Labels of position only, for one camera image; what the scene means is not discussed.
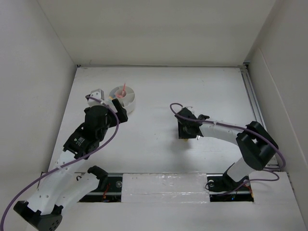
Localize aluminium rail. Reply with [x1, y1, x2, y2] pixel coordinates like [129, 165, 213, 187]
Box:
[240, 63, 267, 129]

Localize white round divided container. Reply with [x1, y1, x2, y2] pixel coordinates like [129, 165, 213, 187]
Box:
[107, 86, 136, 114]

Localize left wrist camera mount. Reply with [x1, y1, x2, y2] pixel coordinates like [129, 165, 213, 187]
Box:
[86, 89, 104, 107]

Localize black handled scissors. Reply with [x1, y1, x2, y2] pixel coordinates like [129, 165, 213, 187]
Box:
[196, 114, 210, 140]

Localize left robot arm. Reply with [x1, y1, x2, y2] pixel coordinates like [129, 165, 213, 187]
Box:
[13, 95, 128, 231]

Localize white front panel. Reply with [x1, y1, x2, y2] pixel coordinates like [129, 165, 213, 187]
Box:
[121, 173, 210, 204]

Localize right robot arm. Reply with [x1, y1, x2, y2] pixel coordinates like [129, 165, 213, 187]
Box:
[175, 108, 279, 193]

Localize red and white pen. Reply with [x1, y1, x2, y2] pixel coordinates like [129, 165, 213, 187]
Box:
[121, 83, 126, 97]

